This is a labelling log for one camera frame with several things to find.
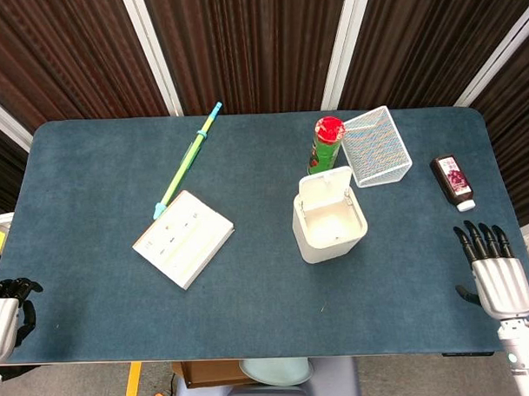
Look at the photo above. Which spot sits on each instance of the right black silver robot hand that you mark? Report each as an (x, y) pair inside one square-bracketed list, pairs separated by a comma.
[(502, 285)]

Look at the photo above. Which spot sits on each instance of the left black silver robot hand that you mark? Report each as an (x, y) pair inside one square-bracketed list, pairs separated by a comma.
[(3, 320)]

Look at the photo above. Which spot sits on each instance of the beige lidded trash bin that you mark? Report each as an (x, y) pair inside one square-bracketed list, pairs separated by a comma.
[(327, 248)]

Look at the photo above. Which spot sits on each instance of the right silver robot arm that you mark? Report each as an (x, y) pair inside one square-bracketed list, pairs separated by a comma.
[(526, 358)]

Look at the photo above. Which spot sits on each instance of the dark object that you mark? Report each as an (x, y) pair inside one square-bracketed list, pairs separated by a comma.
[(455, 180)]

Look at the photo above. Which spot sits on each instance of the green can with red lid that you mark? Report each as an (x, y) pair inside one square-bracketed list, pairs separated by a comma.
[(321, 154)]

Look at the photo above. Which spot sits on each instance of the black desk control panel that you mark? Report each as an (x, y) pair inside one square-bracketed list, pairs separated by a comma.
[(470, 353)]

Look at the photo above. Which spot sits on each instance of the white and yellow equipment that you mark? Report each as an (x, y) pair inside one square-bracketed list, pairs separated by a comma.
[(0, 224)]

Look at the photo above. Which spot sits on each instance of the grey blue plastic stool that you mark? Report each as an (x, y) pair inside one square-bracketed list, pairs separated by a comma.
[(336, 382)]

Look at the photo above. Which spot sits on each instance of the flat white cardboard box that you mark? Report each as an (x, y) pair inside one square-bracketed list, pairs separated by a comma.
[(183, 240)]

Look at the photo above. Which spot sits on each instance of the brown cardboard box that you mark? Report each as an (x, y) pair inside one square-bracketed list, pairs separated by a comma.
[(210, 373)]

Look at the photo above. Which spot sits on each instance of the pale green plastic basin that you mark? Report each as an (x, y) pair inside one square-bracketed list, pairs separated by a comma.
[(275, 371)]

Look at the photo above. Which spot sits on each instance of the long green yellow pen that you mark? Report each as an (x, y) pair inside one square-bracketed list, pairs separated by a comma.
[(189, 157)]

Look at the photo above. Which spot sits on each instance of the blue felt table mat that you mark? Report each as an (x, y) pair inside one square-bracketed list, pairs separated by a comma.
[(251, 303)]

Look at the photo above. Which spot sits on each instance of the white partition post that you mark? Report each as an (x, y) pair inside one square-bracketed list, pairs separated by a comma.
[(344, 47), (155, 54), (5, 120), (494, 59)]

